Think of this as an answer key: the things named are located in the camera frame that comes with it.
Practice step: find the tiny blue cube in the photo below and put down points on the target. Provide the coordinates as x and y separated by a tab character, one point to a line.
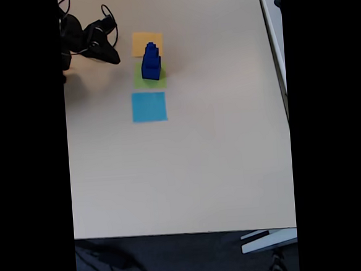
151	44

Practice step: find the small blue cube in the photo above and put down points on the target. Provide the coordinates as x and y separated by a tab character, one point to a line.
152	51

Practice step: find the large blue cube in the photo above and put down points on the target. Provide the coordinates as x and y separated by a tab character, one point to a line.
150	74

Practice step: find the orange paper square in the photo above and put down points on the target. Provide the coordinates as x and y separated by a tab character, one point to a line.
140	42

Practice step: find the green paper square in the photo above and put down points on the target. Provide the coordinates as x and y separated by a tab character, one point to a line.
138	82

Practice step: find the light blue paper square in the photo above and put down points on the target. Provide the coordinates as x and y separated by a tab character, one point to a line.
149	106

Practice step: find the white neighbouring table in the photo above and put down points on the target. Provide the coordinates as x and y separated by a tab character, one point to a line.
271	11

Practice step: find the white table foot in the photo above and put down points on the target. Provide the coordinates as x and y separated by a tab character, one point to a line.
268	242

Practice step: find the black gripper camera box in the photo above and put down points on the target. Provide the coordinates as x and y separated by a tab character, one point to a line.
108	23

